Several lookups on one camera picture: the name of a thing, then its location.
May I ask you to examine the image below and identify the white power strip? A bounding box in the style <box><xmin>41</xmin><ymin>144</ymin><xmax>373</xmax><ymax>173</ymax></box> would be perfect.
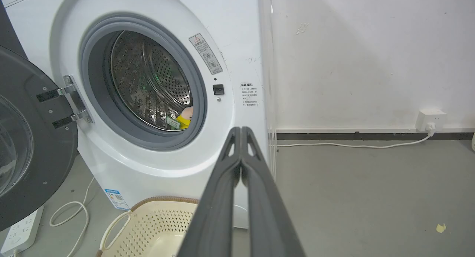
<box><xmin>1</xmin><ymin>205</ymin><xmax>44</xmax><ymax>255</ymax></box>

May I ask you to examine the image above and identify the white wall socket with plug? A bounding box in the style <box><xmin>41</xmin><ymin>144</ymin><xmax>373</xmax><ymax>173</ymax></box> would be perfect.
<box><xmin>415</xmin><ymin>109</ymin><xmax>447</xmax><ymax>133</ymax></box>

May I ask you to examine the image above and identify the yellow plush toy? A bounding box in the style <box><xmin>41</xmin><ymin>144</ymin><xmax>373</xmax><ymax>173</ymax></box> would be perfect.
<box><xmin>176</xmin><ymin>105</ymin><xmax>194</xmax><ymax>130</ymax></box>

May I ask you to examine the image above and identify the cream perforated laundry basket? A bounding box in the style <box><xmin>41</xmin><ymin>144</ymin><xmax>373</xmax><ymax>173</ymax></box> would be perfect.
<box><xmin>96</xmin><ymin>196</ymin><xmax>201</xmax><ymax>257</ymax></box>

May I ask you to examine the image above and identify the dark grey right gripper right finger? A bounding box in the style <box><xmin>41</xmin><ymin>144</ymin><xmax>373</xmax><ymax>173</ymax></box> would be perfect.
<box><xmin>241</xmin><ymin>127</ymin><xmax>306</xmax><ymax>257</ymax></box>

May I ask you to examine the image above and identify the white looped cable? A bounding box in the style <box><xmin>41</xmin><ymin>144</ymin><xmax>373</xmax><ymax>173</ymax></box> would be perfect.
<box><xmin>49</xmin><ymin>177</ymin><xmax>96</xmax><ymax>257</ymax></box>

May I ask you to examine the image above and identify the white front-load washing machine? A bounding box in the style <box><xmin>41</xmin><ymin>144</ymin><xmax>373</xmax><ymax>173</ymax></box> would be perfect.
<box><xmin>0</xmin><ymin>0</ymin><xmax>277</xmax><ymax>229</ymax></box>

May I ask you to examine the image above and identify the dark round washing machine door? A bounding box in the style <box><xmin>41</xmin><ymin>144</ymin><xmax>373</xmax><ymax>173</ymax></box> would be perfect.
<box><xmin>0</xmin><ymin>45</ymin><xmax>79</xmax><ymax>231</ymax></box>

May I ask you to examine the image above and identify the clear acrylic panel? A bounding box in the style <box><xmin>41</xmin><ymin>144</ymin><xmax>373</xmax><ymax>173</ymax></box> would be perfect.
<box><xmin>258</xmin><ymin>0</ymin><xmax>278</xmax><ymax>179</ymax></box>

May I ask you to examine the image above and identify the chrome door hinge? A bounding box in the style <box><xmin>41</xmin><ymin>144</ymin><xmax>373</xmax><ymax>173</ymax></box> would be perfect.
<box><xmin>56</xmin><ymin>75</ymin><xmax>94</xmax><ymax>124</ymax></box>

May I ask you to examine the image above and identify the white power cable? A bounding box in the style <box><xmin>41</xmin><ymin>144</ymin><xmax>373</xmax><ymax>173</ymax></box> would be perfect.
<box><xmin>276</xmin><ymin>131</ymin><xmax>435</xmax><ymax>149</ymax></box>

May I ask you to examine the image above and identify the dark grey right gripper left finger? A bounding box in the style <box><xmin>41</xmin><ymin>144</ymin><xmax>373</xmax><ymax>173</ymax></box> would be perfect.
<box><xmin>177</xmin><ymin>127</ymin><xmax>242</xmax><ymax>257</ymax></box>

